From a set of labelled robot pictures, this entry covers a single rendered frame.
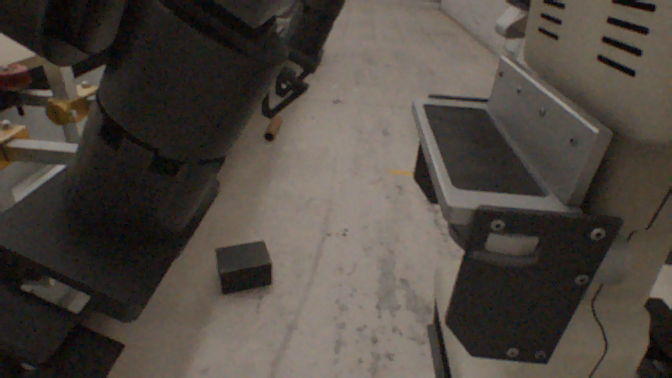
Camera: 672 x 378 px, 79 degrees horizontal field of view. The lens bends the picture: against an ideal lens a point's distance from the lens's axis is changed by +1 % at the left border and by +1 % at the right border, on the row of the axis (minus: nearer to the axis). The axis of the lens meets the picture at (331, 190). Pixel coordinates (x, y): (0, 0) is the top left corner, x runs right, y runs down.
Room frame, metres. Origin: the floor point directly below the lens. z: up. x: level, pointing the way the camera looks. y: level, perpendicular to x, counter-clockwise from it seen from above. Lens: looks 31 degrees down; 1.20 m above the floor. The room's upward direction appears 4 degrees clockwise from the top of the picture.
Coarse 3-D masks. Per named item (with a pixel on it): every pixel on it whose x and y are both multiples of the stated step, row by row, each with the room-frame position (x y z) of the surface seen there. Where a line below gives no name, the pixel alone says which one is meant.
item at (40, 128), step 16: (80, 64) 1.23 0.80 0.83; (96, 64) 1.31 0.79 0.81; (32, 80) 1.03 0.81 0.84; (80, 80) 1.21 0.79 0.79; (96, 80) 1.29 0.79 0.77; (0, 96) 0.92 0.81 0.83; (0, 112) 0.90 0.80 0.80; (16, 112) 0.94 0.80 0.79; (32, 112) 0.99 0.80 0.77; (32, 128) 0.97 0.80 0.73; (48, 128) 1.02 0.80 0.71; (16, 176) 0.87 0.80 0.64; (32, 288) 0.79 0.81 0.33; (48, 288) 0.87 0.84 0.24; (64, 288) 0.92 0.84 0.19; (64, 304) 0.88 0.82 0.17; (80, 304) 0.92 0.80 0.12; (80, 320) 0.92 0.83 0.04; (32, 368) 0.69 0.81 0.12
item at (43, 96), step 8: (8, 96) 0.88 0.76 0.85; (16, 96) 0.88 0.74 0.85; (24, 96) 0.88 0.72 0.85; (32, 96) 0.88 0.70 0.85; (40, 96) 0.88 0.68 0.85; (48, 96) 0.88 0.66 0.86; (8, 104) 0.88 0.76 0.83; (16, 104) 0.88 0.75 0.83; (24, 104) 0.88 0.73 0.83; (32, 104) 0.88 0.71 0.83; (40, 104) 0.88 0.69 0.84; (48, 104) 0.88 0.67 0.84; (88, 104) 0.88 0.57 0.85
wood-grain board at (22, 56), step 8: (0, 40) 1.17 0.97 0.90; (8, 40) 1.18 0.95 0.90; (0, 48) 1.09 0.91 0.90; (8, 48) 1.09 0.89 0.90; (16, 48) 1.10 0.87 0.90; (24, 48) 1.11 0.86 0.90; (0, 56) 1.01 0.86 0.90; (8, 56) 1.02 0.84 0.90; (16, 56) 1.02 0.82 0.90; (24, 56) 1.03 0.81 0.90; (32, 56) 1.04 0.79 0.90; (0, 64) 0.95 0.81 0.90; (8, 64) 0.96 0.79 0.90; (16, 64) 0.98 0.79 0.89; (24, 64) 1.00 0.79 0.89; (32, 64) 1.03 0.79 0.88; (40, 64) 1.06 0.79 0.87
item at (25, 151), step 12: (12, 144) 0.64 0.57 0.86; (24, 144) 0.64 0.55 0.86; (36, 144) 0.64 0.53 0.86; (48, 144) 0.65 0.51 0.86; (60, 144) 0.65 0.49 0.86; (72, 144) 0.65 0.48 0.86; (12, 156) 0.63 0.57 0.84; (24, 156) 0.63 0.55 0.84; (36, 156) 0.63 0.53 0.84; (48, 156) 0.63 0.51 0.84; (60, 156) 0.63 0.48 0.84; (72, 156) 0.63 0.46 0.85
